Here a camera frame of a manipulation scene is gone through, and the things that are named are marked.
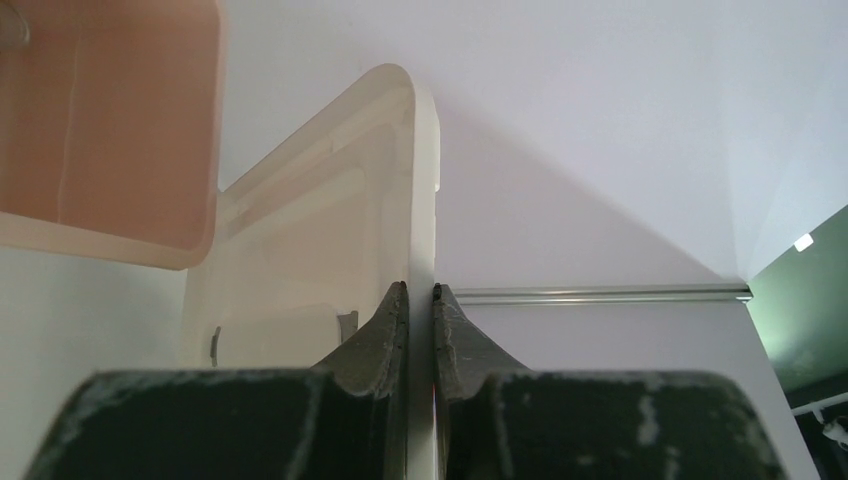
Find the pink plastic storage bin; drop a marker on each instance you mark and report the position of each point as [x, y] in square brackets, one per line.
[110, 128]

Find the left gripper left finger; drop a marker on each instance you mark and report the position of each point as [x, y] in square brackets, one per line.
[343, 418]

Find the translucent white bin lid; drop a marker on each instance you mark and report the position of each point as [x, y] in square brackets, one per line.
[308, 241]

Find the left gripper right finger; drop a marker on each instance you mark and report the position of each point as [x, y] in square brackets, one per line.
[499, 419]

